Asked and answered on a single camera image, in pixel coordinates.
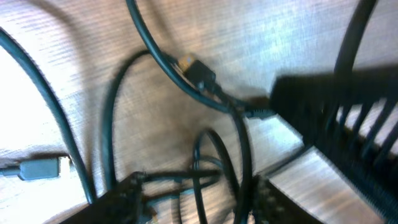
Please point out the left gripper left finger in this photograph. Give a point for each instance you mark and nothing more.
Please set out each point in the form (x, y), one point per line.
(123, 204)

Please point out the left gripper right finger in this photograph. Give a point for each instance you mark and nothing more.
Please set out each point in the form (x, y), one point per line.
(270, 205)

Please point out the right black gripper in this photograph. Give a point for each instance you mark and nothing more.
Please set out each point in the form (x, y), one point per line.
(341, 116)

